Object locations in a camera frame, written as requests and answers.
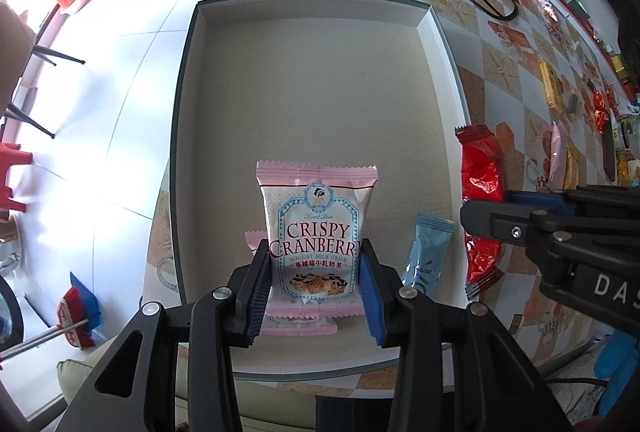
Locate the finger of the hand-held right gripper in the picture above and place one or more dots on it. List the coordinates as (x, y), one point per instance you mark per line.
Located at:
(500, 219)
(537, 199)

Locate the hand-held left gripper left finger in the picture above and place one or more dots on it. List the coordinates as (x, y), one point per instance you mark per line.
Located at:
(254, 294)

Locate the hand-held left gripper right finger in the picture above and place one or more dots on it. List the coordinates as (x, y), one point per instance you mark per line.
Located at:
(372, 304)

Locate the shiny red snack packet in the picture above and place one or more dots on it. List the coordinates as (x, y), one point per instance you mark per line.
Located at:
(480, 171)

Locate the light blue snack stick packet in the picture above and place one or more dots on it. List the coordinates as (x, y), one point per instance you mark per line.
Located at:
(427, 252)

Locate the orange red snack packet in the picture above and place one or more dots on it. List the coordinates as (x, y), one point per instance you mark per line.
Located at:
(597, 114)

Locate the grey cardboard box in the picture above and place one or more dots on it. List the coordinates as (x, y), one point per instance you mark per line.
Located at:
(320, 86)

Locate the blue cloth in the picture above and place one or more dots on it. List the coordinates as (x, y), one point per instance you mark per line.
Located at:
(617, 372)

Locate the yellow snack packet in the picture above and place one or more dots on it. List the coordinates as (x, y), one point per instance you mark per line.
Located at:
(550, 84)

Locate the printed checkered tablecloth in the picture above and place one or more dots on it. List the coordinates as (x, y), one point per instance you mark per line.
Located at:
(505, 76)

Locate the red white knitted cloth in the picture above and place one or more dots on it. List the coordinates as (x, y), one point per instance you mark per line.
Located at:
(75, 317)

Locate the red plastic stool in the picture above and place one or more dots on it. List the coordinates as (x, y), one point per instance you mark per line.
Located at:
(12, 177)

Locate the black chair legs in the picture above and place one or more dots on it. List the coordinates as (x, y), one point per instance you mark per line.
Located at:
(50, 55)

